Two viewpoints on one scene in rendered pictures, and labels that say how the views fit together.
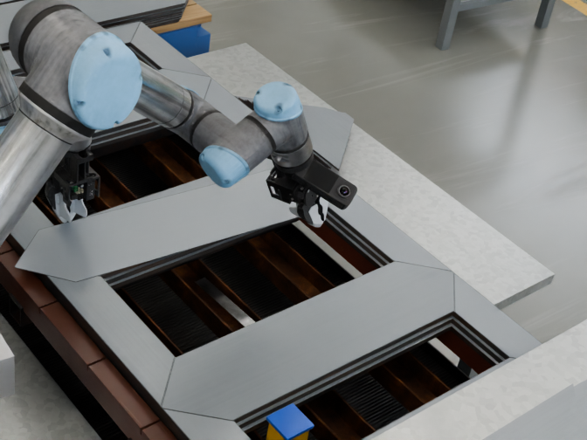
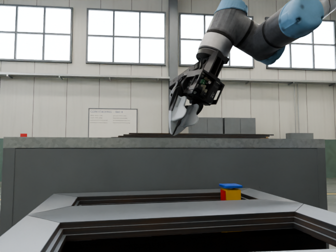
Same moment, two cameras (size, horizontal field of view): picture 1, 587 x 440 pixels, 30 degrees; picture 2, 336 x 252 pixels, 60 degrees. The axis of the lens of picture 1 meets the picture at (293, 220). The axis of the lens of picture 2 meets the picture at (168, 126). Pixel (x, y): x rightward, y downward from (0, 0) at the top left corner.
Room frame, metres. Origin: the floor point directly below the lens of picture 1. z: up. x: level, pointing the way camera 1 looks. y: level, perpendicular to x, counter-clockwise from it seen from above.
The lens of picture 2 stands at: (2.24, 0.32, 1.01)
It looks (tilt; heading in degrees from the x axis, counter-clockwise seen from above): 4 degrees up; 214
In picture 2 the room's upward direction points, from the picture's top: straight up
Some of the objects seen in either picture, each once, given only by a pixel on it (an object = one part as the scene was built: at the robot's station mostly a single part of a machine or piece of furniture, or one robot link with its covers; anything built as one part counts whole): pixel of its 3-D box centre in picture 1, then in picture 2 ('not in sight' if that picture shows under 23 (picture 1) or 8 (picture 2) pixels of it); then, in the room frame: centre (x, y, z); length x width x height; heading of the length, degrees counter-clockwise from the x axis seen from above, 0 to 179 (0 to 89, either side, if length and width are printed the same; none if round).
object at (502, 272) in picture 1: (344, 162); not in sight; (2.36, -0.10, 0.73); 1.20 x 0.26 x 0.03; 45
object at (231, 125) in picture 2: not in sight; (238, 149); (-6.68, -2.96, 0.97); 1.00 x 0.48 x 1.95; 130
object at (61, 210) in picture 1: (65, 212); not in sight; (1.76, 0.46, 0.89); 0.06 x 0.03 x 0.09; 45
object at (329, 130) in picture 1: (309, 122); not in sight; (2.46, 0.00, 0.77); 0.45 x 0.20 x 0.04; 45
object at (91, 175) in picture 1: (73, 168); not in sight; (1.77, 0.45, 1.00); 0.09 x 0.08 x 0.12; 45
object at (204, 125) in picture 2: not in sight; (205, 149); (-6.00, -3.77, 0.97); 1.00 x 0.48 x 1.95; 130
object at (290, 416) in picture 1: (289, 424); (230, 187); (1.30, -0.05, 0.88); 0.06 x 0.06 x 0.02; 45
